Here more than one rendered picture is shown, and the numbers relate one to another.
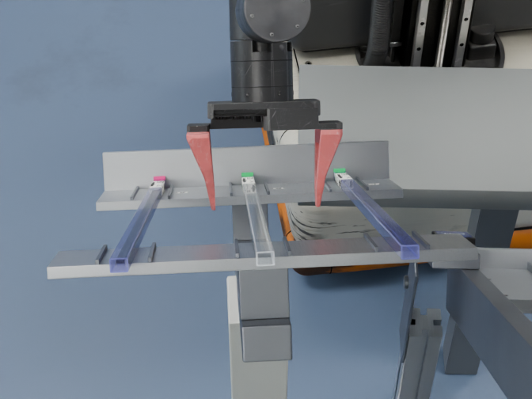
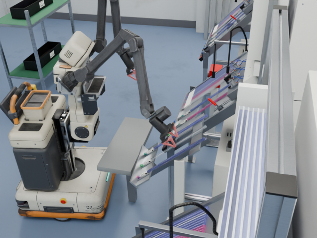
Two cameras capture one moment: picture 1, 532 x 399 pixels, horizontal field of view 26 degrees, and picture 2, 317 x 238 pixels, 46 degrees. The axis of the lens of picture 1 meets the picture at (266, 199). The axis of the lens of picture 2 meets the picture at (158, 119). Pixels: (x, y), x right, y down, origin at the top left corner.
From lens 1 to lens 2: 1.78 m
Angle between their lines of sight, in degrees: 56
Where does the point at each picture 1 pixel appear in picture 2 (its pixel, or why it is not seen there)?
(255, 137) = (50, 224)
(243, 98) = (166, 130)
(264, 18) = (169, 113)
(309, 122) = (172, 125)
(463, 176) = (137, 149)
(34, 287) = not seen: outside the picture
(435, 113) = (119, 150)
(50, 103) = not seen: outside the picture
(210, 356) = not seen: outside the picture
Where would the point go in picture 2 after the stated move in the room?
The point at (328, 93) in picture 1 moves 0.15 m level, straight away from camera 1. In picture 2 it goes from (106, 163) to (87, 159)
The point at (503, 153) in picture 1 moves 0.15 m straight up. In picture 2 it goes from (133, 144) to (132, 127)
